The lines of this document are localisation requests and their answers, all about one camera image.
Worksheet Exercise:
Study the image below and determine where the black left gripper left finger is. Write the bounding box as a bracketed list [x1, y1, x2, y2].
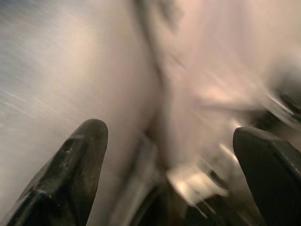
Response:
[5, 118, 109, 226]

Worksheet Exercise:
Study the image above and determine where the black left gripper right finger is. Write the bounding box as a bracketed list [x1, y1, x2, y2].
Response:
[232, 126, 301, 226]

